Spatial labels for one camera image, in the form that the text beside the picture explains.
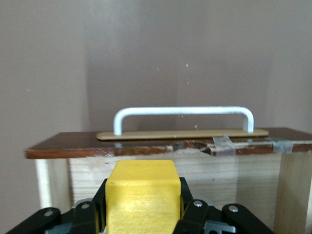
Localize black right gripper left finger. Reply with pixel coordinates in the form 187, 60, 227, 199
4, 177, 108, 234

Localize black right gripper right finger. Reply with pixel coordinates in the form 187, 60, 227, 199
170, 177, 276, 234

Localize light wood drawer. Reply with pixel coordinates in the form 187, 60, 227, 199
24, 126, 312, 234

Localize yellow wooden block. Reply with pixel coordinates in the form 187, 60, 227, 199
105, 159, 182, 234

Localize white metal drawer handle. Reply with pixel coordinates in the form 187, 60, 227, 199
96, 106, 269, 141

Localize clear tape piece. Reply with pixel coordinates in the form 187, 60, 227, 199
212, 135, 235, 157
271, 139, 293, 154

